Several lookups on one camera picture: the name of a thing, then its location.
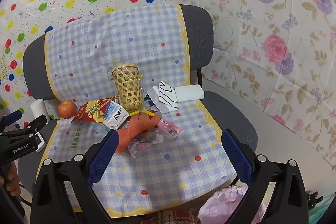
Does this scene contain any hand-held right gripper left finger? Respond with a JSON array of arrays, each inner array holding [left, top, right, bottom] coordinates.
[[31, 129, 120, 224]]

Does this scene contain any pink floral print sheet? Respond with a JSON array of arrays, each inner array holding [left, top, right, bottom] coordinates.
[[168, 0, 336, 169]]

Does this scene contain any dark teal packet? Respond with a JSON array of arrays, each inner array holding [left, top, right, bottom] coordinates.
[[143, 85, 161, 112]]

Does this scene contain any yellow plastic strip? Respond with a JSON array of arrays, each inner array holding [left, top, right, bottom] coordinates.
[[130, 109, 154, 117]]

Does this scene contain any orange knitted cloth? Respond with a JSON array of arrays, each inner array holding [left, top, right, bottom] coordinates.
[[115, 114, 162, 154]]

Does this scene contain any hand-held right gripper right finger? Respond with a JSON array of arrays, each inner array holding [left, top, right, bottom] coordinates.
[[221, 128, 307, 224]]

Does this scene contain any blue checkered dotted cloth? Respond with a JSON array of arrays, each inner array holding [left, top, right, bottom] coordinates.
[[35, 4, 237, 218]]

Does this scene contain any red apple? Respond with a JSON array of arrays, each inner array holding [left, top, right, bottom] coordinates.
[[58, 101, 78, 119]]

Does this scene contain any pink plastic bag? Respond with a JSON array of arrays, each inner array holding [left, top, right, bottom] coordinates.
[[198, 185, 265, 224]]

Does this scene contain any red paper box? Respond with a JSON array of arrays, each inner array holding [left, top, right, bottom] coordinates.
[[71, 98, 116, 123]]

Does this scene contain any grey office chair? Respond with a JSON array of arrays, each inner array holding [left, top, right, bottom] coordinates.
[[22, 4, 259, 214]]

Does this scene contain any red plaid clothing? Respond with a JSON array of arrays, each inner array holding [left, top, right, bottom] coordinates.
[[139, 208, 197, 224]]

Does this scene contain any white packet with curved stripes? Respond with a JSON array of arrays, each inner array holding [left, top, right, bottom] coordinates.
[[157, 81, 179, 113]]

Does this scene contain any clear cartoon print packet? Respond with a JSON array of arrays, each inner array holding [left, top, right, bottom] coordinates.
[[128, 127, 174, 159]]

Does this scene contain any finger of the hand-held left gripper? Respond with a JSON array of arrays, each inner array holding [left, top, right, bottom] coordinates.
[[14, 114, 49, 139], [0, 109, 23, 132]]

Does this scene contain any pink snack packet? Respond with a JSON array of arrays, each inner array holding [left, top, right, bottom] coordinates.
[[157, 118, 184, 138]]

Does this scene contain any woven bamboo basket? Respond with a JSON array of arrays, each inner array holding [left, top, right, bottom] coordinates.
[[107, 63, 145, 111]]

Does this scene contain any black tool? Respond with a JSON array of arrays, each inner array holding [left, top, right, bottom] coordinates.
[[306, 191, 324, 211]]

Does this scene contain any white foam block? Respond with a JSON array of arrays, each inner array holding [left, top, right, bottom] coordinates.
[[175, 84, 205, 103]]

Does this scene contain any blue white milk carton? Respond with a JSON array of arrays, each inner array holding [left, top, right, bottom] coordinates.
[[102, 101, 130, 131]]

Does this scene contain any person's left hand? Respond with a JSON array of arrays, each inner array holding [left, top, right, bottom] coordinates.
[[0, 161, 21, 197]]

